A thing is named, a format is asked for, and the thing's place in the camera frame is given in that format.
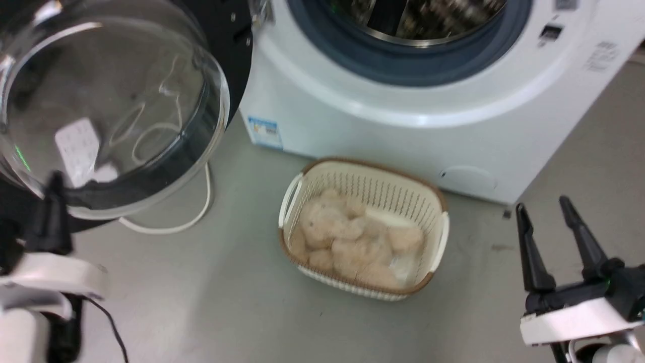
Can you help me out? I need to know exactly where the blue energy label sticker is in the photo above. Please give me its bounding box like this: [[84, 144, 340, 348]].
[[247, 116, 284, 150]]

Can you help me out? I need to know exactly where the round white filter cover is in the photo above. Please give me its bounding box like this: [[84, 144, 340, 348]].
[[439, 165, 498, 192]]

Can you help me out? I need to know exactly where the white power strip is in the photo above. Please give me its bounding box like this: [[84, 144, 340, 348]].
[[54, 117, 120, 188]]

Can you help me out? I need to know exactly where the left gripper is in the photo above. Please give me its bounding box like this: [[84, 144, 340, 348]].
[[0, 171, 109, 321]]

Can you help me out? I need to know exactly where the beige plush toy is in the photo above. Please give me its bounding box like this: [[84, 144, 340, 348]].
[[290, 189, 425, 290]]

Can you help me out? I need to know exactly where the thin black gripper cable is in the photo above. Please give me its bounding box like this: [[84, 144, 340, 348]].
[[83, 296, 129, 363]]

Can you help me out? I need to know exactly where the cream plastic laundry basket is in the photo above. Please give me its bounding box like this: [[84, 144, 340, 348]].
[[278, 157, 450, 302]]

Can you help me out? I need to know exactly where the grey rubber door gasket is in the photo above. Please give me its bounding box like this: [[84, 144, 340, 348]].
[[287, 0, 534, 87]]

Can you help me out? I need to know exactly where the white front-load washing machine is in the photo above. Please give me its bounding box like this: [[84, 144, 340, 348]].
[[239, 0, 645, 205]]

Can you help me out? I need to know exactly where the steel washer drum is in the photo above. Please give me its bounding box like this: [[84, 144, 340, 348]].
[[328, 0, 507, 47]]

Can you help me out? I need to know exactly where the round glass washer door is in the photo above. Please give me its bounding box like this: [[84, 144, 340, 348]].
[[0, 0, 252, 233]]

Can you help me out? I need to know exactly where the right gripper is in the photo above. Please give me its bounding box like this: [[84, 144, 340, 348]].
[[515, 195, 645, 347]]

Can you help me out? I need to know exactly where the white power cable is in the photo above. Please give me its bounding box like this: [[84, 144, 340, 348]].
[[118, 162, 212, 235]]

